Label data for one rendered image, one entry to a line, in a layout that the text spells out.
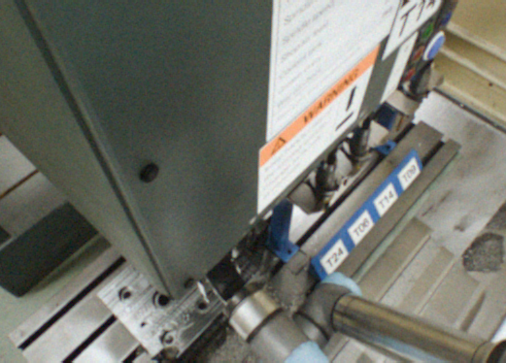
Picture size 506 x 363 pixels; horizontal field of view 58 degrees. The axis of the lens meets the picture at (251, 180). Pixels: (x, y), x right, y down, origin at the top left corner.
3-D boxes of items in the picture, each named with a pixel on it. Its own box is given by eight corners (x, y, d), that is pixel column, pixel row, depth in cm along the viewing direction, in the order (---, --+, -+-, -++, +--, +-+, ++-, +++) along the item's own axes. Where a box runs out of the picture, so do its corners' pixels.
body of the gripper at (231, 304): (183, 274, 80) (227, 326, 76) (177, 256, 73) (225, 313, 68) (217, 247, 83) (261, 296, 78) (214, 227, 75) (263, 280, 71)
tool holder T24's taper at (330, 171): (325, 165, 92) (330, 146, 86) (342, 179, 90) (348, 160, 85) (310, 177, 91) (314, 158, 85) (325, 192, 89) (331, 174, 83)
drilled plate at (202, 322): (259, 278, 110) (259, 270, 105) (168, 373, 99) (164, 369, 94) (193, 218, 117) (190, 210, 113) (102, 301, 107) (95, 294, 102)
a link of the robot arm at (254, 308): (245, 336, 67) (286, 298, 69) (224, 312, 68) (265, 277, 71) (245, 346, 73) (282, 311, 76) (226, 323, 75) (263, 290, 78)
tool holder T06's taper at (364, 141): (353, 133, 96) (359, 113, 90) (372, 141, 95) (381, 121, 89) (344, 148, 94) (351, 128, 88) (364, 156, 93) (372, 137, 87)
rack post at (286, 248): (299, 248, 118) (313, 192, 92) (286, 263, 116) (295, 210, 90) (270, 224, 121) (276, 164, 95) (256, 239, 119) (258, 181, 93)
